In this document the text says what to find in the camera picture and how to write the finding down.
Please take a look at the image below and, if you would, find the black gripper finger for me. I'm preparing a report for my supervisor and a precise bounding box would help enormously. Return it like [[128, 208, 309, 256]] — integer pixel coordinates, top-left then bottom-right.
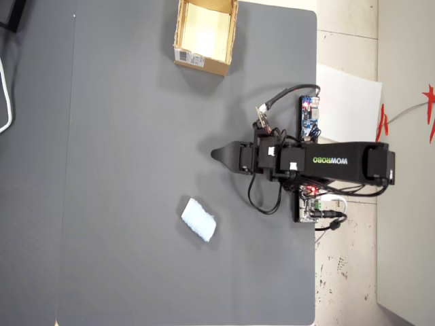
[[210, 141, 241, 156], [211, 155, 241, 172]]

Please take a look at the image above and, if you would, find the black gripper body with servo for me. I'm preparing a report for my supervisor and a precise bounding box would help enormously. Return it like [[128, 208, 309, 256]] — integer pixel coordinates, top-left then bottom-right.
[[239, 141, 260, 175]]

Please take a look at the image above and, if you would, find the white foam block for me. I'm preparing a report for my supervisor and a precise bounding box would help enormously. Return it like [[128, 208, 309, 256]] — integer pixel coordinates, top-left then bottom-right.
[[181, 197, 218, 243]]

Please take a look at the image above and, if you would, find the open cardboard box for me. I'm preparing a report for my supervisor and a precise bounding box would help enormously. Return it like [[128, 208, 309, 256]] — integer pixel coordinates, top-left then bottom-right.
[[173, 0, 239, 78]]

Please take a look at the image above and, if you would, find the black box corner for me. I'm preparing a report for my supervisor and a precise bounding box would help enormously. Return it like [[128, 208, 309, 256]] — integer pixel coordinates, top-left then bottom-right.
[[0, 0, 29, 34]]

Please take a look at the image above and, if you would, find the blue circuit board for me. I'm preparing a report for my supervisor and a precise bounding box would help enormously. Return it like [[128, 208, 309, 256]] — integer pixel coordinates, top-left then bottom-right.
[[298, 96, 322, 142]]

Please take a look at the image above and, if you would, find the white paper sheet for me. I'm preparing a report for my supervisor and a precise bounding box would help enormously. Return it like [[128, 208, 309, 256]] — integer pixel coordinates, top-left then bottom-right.
[[315, 64, 383, 153]]

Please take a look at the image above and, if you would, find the white curved tube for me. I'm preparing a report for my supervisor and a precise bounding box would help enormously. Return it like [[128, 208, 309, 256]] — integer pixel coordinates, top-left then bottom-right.
[[0, 56, 15, 135]]

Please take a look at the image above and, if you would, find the thin black gripper servo cable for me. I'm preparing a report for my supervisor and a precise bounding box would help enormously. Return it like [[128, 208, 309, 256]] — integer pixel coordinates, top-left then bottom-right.
[[247, 175, 283, 215]]

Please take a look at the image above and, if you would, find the thick black camera cable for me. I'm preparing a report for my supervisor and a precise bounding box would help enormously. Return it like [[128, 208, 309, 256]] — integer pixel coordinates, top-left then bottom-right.
[[263, 84, 322, 113]]

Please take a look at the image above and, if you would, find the motor controller board on mount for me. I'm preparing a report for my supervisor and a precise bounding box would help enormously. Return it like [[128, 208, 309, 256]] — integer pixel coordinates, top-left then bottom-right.
[[293, 185, 322, 224]]

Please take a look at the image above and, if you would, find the black power cable with plug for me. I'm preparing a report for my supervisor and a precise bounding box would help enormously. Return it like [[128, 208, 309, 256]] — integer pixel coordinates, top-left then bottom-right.
[[314, 209, 348, 232]]

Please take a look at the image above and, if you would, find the white usb cable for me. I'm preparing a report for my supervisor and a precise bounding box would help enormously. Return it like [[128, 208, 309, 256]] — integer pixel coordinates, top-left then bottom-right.
[[319, 193, 348, 214]]

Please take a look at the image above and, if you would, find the grey floor cable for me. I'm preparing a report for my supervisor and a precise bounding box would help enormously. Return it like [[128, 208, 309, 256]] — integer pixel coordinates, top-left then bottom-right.
[[387, 103, 430, 125]]

